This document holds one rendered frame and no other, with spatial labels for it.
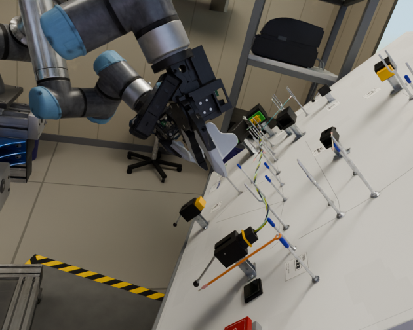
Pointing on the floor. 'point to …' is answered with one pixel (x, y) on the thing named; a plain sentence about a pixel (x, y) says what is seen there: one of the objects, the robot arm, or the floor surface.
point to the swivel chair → (153, 160)
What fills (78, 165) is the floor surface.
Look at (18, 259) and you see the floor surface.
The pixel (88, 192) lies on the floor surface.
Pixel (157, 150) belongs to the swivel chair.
